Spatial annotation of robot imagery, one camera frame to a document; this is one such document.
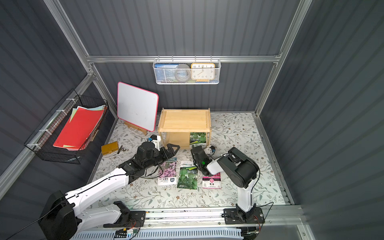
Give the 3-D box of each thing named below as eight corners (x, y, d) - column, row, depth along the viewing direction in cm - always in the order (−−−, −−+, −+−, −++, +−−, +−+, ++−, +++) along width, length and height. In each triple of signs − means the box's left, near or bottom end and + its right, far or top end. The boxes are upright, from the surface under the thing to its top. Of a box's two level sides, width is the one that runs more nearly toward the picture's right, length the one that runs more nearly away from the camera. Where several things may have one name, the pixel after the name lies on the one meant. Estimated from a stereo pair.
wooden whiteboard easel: (126, 126, 115) (123, 121, 111) (128, 124, 116) (125, 119, 112) (145, 135, 109) (143, 131, 105) (147, 134, 110) (145, 129, 106)
